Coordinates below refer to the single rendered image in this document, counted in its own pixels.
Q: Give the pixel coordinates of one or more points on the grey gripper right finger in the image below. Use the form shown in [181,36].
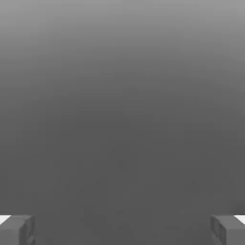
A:
[232,232]

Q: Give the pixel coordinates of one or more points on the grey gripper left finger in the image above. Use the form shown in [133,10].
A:
[13,231]

